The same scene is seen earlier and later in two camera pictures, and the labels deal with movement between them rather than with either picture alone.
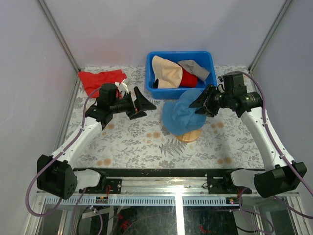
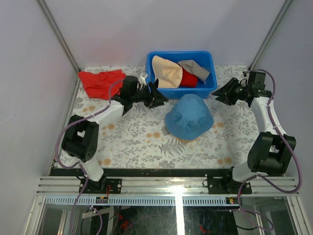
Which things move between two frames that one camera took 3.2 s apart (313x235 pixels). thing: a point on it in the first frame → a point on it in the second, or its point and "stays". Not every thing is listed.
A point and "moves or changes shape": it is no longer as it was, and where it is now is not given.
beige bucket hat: [168, 73] stays
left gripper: [141, 103] → [151, 102]
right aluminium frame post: [284, 7] stays
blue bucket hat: [179, 118] moves or changes shape
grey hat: [191, 67] stays
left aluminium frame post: [59, 34] stays
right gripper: [208, 109] → [225, 92]
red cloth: [92, 82] stays
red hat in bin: [189, 80] stays
